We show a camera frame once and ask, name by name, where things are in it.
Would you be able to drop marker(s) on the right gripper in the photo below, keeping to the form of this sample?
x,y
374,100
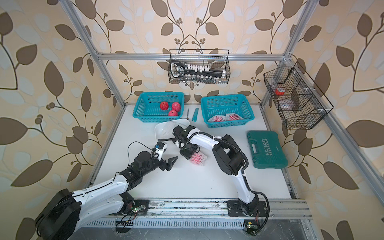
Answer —
x,y
187,155

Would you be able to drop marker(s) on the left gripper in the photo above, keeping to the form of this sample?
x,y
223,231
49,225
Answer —
x,y
168,165

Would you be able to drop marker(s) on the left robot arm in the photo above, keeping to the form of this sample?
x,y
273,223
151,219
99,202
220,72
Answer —
x,y
68,211

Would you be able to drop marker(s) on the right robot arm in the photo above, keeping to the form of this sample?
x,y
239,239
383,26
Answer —
x,y
230,159

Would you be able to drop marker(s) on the white plastic tray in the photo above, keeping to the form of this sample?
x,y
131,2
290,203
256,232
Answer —
x,y
165,130

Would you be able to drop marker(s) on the teal knife sheath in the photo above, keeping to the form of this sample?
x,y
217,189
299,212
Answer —
x,y
195,115

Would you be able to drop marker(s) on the right teal plastic basket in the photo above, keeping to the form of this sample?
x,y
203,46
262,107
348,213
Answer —
x,y
226,104

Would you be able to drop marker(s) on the teal plastic basket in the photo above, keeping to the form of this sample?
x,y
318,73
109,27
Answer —
x,y
147,108
226,104

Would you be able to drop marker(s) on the left teal plastic basket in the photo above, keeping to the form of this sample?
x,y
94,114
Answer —
x,y
147,108

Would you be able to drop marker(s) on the green tool case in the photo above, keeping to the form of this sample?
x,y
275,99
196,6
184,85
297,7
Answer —
x,y
266,150

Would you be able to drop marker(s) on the black white tool set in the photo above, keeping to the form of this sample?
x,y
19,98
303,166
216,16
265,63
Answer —
x,y
179,69

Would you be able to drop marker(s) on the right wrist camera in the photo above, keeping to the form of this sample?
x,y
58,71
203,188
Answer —
x,y
182,133

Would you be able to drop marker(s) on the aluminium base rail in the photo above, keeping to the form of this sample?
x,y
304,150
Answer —
x,y
202,214

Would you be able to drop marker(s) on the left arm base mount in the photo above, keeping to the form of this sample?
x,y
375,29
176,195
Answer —
x,y
132,206

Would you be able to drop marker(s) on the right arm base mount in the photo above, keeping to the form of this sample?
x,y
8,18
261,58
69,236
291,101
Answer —
x,y
257,207

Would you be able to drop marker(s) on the back black wire basket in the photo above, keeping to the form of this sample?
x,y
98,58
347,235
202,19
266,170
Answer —
x,y
216,59

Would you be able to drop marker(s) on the side black wire basket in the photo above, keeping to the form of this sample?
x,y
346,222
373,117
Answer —
x,y
304,103

